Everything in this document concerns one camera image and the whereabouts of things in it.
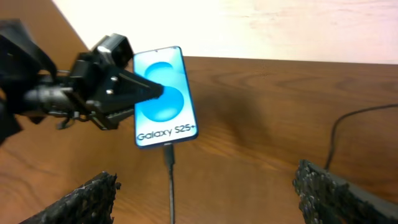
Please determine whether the black USB charging cable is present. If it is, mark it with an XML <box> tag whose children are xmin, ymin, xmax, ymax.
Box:
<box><xmin>162</xmin><ymin>103</ymin><xmax>398</xmax><ymax>224</ymax></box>

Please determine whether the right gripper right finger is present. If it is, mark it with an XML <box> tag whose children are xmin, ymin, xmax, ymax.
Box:
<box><xmin>292</xmin><ymin>159</ymin><xmax>397</xmax><ymax>224</ymax></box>

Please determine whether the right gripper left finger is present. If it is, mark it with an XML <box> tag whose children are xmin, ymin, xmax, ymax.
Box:
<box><xmin>21</xmin><ymin>171</ymin><xmax>121</xmax><ymax>224</ymax></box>

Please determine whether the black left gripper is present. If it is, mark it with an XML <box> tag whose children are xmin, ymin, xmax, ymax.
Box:
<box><xmin>70</xmin><ymin>51</ymin><xmax>164</xmax><ymax>131</ymax></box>

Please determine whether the blue screen Galaxy smartphone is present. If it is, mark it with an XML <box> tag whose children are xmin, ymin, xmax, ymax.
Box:
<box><xmin>133</xmin><ymin>46</ymin><xmax>198</xmax><ymax>149</ymax></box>

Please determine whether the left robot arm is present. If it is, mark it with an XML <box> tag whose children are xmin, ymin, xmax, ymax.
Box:
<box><xmin>1</xmin><ymin>19</ymin><xmax>164</xmax><ymax>141</ymax></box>

